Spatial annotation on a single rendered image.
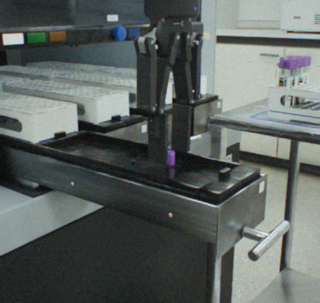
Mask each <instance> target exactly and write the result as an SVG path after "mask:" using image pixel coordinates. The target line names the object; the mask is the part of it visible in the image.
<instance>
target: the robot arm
mask: <svg viewBox="0 0 320 303"><path fill-rule="evenodd" d="M199 11H200V0H144V14H145V16H146V17H149V18H150V24H149V29H148V34H146V35H145V36H136V37H135V38H134V46H135V49H136V55H137V73H136V108H137V110H138V111H141V112H143V113H146V114H147V126H148V127H147V129H148V130H147V134H148V158H149V159H153V160H157V161H160V162H167V161H168V128H169V113H165V112H164V106H165V101H166V93H167V89H168V84H169V75H170V71H171V68H172V72H173V78H174V88H175V93H176V103H177V104H173V105H172V127H171V149H173V150H177V151H180V152H186V153H187V152H189V150H190V128H191V107H195V108H196V107H197V106H198V102H197V101H198V100H200V96H201V49H202V45H203V41H204V35H203V34H195V33H194V32H193V27H192V24H191V19H192V18H196V17H198V16H199ZM158 57H159V59H158ZM192 90H194V92H193V91H192ZM195 100H196V101H195Z"/></svg>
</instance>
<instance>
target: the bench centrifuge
mask: <svg viewBox="0 0 320 303"><path fill-rule="evenodd" d="M280 29H281V31H286V32H287V33H294V31H320V0H282V1H281V19H280Z"/></svg>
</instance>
